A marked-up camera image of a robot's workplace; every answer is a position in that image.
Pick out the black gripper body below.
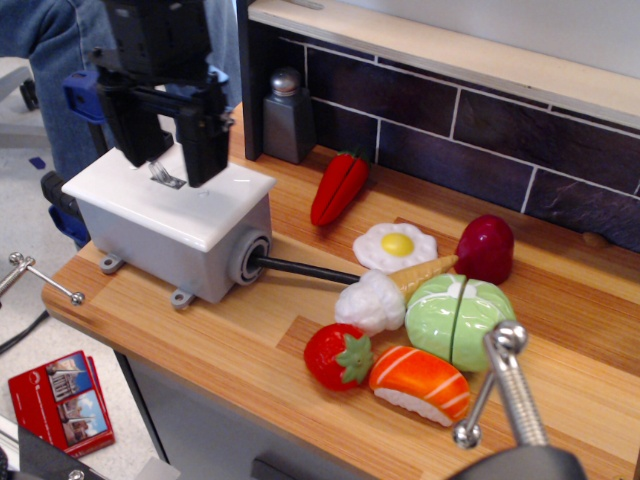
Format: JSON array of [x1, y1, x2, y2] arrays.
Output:
[[91, 29, 233, 131]]

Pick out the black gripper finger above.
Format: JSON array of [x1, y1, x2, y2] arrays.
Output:
[[177, 103, 231, 188], [97, 84, 173, 167]]

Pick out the clear light switch toggle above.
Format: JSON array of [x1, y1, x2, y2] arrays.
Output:
[[149, 160, 185, 190]]

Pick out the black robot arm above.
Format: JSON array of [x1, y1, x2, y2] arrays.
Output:
[[90, 1, 233, 187]]

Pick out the blue bar clamp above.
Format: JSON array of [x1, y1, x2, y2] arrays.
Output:
[[40, 70, 177, 250]]

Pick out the grey salt shaker toy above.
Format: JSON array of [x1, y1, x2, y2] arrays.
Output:
[[263, 67, 317, 164]]

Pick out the person legs in jeans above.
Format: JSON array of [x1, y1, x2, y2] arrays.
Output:
[[1, 1, 242, 180]]

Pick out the red chili pepper toy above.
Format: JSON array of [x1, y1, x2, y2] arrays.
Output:
[[310, 149, 371, 226]]

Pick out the metal clamp screw left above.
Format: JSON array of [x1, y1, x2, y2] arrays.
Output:
[[0, 252, 85, 307]]

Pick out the metal clamp screw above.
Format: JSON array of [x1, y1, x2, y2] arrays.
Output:
[[0, 252, 85, 307], [452, 320, 549, 450]]

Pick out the fried egg toy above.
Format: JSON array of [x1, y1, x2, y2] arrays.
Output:
[[352, 223, 438, 274]]

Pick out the ice cream cone toy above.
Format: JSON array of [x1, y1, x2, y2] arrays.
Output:
[[334, 255, 459, 336]]

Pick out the red strawberry toy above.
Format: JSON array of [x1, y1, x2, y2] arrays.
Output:
[[304, 323, 374, 391]]

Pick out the red booklet on floor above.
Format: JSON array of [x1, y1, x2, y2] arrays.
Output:
[[8, 351, 116, 458]]

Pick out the dark red plum toy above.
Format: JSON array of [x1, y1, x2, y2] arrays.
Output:
[[454, 215, 515, 285]]

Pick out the green cabbage toy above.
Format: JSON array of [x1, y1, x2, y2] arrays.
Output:
[[405, 274, 516, 373]]

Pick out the salmon sushi toy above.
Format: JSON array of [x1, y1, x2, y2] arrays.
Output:
[[369, 346, 471, 427]]

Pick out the black device bottom left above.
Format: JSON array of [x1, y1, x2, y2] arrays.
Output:
[[1, 428, 104, 480]]

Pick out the wooden shelf with tiled back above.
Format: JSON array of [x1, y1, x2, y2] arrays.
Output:
[[238, 1, 639, 250]]

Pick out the metal clamp screw right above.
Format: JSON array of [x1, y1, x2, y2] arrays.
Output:
[[452, 320, 549, 450]]

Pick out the grey electrical switch box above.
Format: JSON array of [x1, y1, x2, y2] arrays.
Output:
[[90, 145, 276, 309]]

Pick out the black cable from box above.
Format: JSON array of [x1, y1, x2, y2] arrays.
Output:
[[255, 256, 362, 286]]

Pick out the black cable on floor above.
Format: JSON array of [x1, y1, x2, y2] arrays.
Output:
[[0, 309, 50, 355]]

